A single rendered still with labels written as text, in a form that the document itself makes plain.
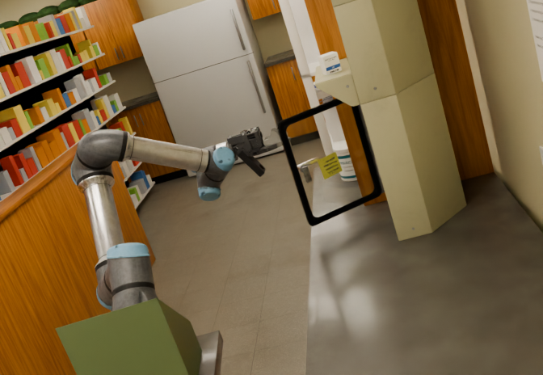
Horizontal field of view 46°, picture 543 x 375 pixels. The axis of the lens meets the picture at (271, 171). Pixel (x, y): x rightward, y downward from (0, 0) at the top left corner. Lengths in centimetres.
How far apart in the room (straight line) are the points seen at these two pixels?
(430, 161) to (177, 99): 526
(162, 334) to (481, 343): 76
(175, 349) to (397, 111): 94
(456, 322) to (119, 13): 630
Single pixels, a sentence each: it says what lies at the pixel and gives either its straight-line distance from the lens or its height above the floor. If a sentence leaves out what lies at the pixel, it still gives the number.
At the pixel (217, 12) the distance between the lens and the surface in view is 690.
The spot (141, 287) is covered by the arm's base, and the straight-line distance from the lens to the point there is 177.
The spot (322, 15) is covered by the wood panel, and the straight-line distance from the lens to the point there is 230.
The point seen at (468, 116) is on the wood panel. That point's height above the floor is 117.
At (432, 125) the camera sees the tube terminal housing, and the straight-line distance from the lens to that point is 210.
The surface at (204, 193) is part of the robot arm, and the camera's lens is 217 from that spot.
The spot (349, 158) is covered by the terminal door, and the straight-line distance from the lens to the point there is 230.
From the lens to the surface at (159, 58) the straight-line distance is 709.
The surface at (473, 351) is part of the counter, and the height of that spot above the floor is 94.
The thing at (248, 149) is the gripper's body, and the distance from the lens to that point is 219.
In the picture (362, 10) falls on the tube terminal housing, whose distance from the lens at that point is 193.
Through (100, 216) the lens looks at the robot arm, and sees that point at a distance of 201.
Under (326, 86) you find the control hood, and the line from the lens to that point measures 195.
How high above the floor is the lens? 186
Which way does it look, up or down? 16 degrees down
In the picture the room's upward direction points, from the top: 18 degrees counter-clockwise
